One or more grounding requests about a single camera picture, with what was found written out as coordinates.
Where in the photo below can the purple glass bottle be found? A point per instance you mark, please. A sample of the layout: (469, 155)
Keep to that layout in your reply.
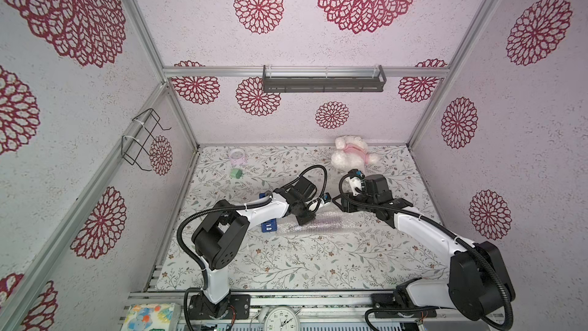
(319, 227)

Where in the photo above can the white teddy bear pink shirt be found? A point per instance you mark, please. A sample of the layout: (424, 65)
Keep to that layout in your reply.
(351, 152)

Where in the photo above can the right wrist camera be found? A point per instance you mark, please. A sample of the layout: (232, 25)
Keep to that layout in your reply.
(356, 182)

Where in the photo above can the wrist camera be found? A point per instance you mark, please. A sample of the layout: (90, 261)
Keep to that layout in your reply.
(356, 182)
(324, 200)

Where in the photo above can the black wire wall rack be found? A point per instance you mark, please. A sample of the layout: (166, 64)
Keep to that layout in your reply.
(134, 144)

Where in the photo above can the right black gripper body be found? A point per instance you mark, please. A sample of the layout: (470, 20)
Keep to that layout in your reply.
(344, 201)

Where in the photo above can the black wall shelf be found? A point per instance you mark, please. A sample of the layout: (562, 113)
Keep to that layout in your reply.
(324, 83)

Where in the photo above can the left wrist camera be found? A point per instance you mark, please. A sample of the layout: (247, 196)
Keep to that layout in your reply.
(324, 200)

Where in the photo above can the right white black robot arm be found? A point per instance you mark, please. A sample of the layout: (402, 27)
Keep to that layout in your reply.
(478, 284)

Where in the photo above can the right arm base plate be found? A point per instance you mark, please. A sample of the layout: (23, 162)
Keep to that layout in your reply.
(388, 306)

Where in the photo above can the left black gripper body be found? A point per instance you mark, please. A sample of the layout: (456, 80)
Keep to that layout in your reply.
(304, 215)

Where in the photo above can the blue tape dispenser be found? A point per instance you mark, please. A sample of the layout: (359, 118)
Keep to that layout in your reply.
(269, 225)

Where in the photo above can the colourful patterned box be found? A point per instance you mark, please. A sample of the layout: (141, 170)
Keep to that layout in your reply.
(152, 316)

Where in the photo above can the white analog clock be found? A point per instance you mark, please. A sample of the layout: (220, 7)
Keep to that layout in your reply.
(282, 318)

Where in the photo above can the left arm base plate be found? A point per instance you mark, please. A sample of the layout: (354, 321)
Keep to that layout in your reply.
(232, 307)

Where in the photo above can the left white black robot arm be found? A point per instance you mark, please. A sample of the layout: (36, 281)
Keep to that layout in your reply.
(212, 237)

